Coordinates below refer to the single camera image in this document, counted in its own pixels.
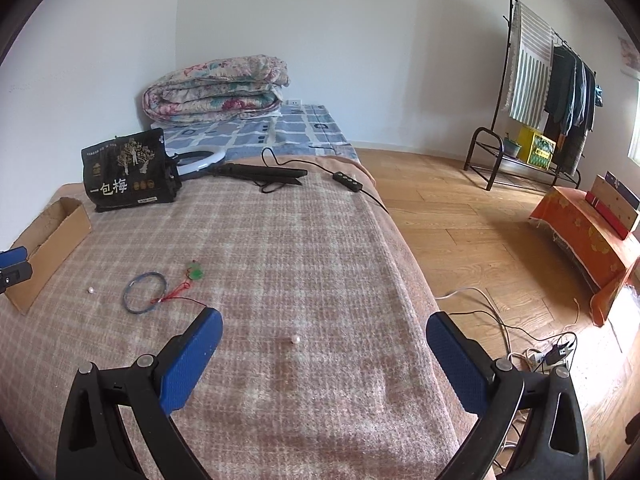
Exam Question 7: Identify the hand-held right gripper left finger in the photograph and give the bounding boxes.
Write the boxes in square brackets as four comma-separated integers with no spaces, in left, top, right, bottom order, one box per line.
[56,306,224,480]

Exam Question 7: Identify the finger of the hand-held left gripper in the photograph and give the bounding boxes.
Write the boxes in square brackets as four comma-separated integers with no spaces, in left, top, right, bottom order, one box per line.
[0,246,33,292]

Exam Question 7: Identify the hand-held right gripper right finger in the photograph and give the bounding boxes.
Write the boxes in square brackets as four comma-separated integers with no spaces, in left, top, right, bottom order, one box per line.
[425,311,591,480]

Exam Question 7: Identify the cardboard box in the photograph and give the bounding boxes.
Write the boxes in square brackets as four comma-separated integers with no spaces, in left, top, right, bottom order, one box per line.
[0,197,92,316]

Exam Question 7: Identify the green pendant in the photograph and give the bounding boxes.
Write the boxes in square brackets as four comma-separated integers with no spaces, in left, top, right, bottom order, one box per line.
[150,260,208,311]

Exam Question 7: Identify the thin blue bangle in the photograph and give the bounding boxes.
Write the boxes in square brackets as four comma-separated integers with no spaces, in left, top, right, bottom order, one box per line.
[123,272,168,315]

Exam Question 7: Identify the white power strip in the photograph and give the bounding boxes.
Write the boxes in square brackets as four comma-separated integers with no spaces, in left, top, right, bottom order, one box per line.
[510,342,576,370]

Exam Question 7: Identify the pink plaid blanket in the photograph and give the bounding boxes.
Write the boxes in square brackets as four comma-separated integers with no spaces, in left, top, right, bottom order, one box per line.
[0,152,481,480]

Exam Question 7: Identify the black printed bag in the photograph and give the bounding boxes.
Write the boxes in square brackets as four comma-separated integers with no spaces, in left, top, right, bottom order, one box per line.
[81,128,182,213]

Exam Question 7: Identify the orange cloth covered table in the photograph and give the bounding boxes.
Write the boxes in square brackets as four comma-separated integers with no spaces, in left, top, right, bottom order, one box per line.
[529,186,640,328]

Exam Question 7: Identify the brown flat box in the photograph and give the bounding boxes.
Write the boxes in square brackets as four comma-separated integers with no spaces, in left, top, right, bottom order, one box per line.
[586,175,640,240]

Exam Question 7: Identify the yellow crate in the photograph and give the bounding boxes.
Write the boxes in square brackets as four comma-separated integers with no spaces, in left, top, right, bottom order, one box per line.
[515,126,557,168]

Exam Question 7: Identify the blue checked bed sheet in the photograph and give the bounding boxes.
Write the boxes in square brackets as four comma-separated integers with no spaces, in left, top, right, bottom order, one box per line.
[162,104,358,158]

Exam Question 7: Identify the folded floral quilt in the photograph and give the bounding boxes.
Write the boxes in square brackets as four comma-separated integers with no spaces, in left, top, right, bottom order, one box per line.
[142,55,291,124]

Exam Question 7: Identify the black metal clothes rack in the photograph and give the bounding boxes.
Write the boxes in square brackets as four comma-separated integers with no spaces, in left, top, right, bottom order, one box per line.
[464,0,598,191]

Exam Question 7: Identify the dark hanging clothes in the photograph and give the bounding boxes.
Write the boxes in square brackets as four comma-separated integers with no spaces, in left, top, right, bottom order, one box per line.
[542,45,598,176]

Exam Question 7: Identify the striped hanging towel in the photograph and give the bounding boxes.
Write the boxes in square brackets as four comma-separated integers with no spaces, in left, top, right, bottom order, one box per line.
[502,1,556,126]

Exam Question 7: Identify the ring light with black stand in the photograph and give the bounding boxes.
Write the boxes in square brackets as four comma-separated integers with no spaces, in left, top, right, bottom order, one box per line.
[172,147,308,187]

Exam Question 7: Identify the black cable with controller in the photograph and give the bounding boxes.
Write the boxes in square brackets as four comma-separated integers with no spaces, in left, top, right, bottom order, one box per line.
[260,147,388,213]

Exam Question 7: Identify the wall picture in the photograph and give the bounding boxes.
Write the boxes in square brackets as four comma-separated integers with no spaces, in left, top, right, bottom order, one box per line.
[620,37,640,71]

